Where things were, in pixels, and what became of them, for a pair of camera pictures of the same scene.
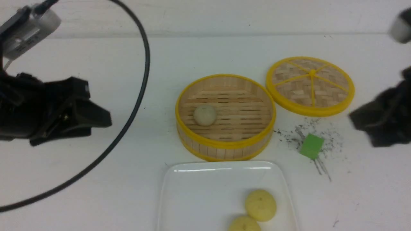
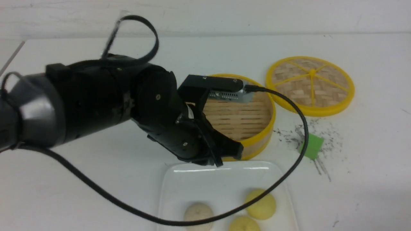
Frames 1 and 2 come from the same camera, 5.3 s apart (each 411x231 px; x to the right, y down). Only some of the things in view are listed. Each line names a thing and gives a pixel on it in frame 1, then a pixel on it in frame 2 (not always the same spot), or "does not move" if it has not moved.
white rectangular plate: [205, 196] does not move
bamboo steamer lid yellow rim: [310, 86] does not move
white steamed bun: [204, 115] → [197, 211]
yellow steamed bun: [260, 205] does not move
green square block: [311, 146] does not move
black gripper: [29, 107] → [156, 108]
